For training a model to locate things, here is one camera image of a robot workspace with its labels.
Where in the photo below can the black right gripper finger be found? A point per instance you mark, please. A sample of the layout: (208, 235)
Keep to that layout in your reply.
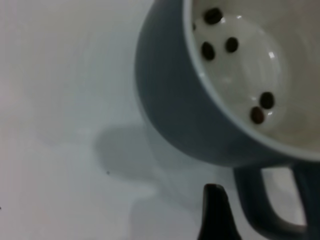
(217, 215)

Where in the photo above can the grey blue ceramic mug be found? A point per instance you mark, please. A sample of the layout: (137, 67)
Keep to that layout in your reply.
(175, 100)

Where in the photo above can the dark coffee bean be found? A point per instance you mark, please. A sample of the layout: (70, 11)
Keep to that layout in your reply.
(231, 45)
(208, 51)
(257, 115)
(267, 100)
(213, 16)

